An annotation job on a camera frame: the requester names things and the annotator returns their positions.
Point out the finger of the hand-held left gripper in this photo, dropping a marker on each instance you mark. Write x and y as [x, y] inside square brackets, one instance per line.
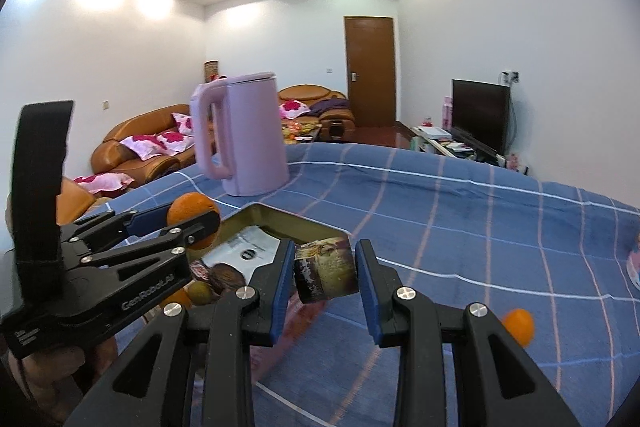
[200, 227]
[150, 218]

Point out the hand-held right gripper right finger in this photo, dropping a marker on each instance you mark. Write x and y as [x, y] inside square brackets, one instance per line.
[372, 292]

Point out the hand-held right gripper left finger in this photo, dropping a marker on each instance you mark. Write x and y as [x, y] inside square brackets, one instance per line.
[282, 287]

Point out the orange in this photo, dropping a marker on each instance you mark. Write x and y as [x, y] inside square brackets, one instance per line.
[519, 326]
[190, 206]
[177, 299]

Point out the brown round taro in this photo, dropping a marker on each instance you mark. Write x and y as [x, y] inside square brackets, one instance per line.
[226, 278]

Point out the pink tin box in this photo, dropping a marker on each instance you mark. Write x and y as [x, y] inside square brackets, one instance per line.
[305, 232]

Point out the yellow-green round fruit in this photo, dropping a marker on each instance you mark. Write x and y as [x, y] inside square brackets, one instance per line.
[200, 294]

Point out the person's left hand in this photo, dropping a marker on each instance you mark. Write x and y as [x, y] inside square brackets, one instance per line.
[55, 377]

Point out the cut purple root piece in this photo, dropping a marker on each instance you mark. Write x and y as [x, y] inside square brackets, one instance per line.
[200, 269]

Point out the printed paper sheet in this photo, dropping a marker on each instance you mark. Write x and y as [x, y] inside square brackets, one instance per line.
[240, 247]

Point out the pink floral pillow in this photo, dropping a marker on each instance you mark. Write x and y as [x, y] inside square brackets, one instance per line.
[182, 124]
[100, 182]
[295, 109]
[150, 144]

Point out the brown leather sofa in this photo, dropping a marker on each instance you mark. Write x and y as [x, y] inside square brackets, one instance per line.
[135, 127]

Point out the pink electric kettle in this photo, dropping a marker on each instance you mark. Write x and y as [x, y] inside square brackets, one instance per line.
[250, 132]

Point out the blue checked tablecloth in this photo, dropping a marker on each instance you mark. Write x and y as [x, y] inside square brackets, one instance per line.
[475, 232]

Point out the coffee table with fruit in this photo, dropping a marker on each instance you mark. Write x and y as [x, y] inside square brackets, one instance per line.
[300, 132]

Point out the television stand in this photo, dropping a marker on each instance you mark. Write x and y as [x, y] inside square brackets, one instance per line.
[450, 147]

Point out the brown leather armchair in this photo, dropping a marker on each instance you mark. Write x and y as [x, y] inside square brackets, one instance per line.
[305, 93]

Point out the purple cloth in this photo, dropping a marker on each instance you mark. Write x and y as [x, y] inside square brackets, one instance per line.
[327, 107]

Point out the pink standing box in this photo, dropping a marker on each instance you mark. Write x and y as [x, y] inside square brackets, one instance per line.
[446, 112]

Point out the black television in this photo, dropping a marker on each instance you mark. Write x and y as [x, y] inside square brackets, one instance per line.
[480, 114]

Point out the brown wooden door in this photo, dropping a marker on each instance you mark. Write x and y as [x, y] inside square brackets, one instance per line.
[370, 72]

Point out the pink cartoon mug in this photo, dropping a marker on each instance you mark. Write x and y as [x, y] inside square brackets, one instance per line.
[635, 264]

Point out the wall power outlet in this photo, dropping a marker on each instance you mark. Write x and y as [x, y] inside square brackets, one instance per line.
[511, 77]

